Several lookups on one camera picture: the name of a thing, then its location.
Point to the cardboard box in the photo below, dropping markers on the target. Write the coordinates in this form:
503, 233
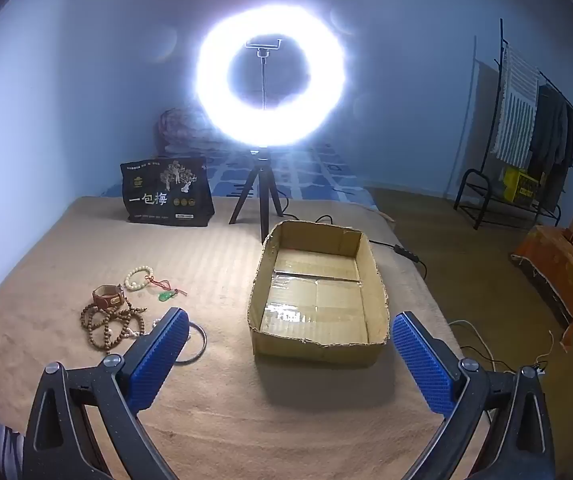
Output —
311, 305

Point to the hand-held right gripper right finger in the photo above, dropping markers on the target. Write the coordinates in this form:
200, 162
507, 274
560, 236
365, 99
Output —
424, 370

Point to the black printed snack bag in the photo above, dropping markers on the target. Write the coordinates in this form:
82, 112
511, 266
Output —
166, 200

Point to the phone holder clamp on pole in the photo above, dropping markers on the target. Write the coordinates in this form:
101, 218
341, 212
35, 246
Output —
265, 46

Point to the black metal clothes rack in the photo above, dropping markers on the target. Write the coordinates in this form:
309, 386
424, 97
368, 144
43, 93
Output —
471, 195

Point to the folded reddish patterned blanket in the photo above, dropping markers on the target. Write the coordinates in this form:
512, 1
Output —
176, 130

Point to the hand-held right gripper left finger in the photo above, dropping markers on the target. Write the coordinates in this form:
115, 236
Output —
159, 360

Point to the dark hanging clothes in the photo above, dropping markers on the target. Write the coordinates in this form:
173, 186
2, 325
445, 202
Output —
549, 135

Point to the thin silver bangle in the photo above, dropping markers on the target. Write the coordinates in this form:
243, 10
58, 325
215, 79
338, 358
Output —
202, 347

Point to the yellow crate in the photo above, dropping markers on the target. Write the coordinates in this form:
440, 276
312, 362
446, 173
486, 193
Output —
516, 182

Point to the striped white towel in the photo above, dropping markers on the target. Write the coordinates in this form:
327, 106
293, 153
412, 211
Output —
514, 110

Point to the blue patterned bed sheet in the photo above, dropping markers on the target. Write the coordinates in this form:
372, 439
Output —
311, 175

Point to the orange cloth covered box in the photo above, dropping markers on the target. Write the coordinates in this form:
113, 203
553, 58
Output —
551, 265

